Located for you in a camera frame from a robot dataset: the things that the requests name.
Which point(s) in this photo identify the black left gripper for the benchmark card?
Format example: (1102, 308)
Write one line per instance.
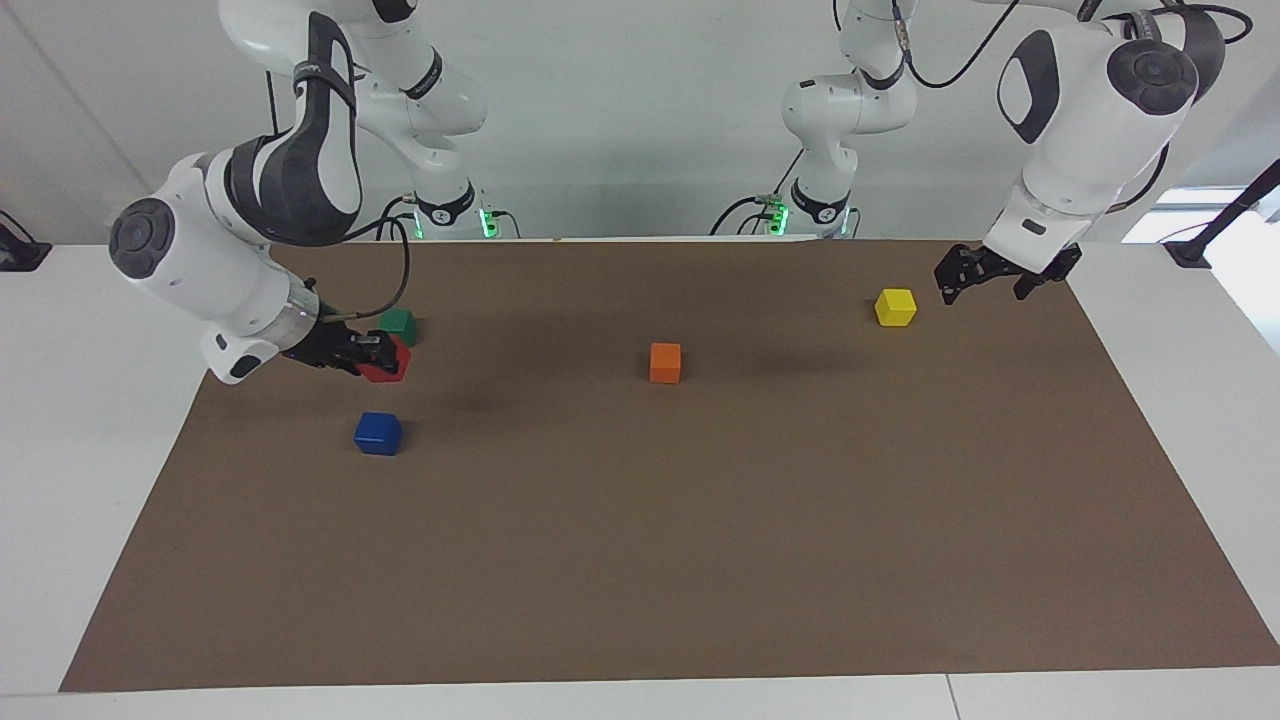
(1015, 262)

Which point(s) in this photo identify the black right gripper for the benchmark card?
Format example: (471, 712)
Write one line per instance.
(322, 348)

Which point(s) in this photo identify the red wooden block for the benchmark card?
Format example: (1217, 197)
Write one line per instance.
(395, 365)

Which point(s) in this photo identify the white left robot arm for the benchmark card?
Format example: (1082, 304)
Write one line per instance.
(1070, 120)

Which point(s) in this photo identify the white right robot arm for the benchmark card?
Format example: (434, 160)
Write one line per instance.
(250, 200)

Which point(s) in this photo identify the green wooden block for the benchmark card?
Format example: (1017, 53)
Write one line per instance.
(400, 323)

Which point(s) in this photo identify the blue wooden block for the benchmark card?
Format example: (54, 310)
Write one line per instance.
(377, 433)

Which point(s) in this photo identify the yellow wooden block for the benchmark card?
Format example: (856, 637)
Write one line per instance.
(895, 307)

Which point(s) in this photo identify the orange wooden block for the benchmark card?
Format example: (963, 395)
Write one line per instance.
(665, 363)

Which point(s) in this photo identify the black angled stand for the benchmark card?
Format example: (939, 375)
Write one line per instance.
(1225, 215)

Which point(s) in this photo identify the brown table mat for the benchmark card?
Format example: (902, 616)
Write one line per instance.
(640, 560)

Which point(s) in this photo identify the black table clamp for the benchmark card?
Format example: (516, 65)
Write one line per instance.
(20, 250)

